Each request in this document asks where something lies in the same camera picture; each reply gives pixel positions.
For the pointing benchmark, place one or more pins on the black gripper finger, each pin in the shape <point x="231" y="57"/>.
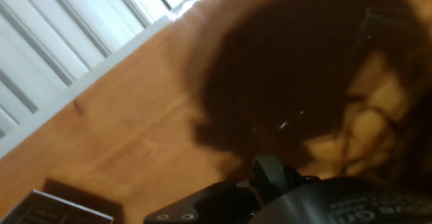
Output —
<point x="202" y="203"/>

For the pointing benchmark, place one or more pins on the silver microwave oven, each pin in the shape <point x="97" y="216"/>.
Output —
<point x="50" y="210"/>

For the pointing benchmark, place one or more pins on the glossy wooden board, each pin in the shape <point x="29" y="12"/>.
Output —
<point x="135" y="116"/>

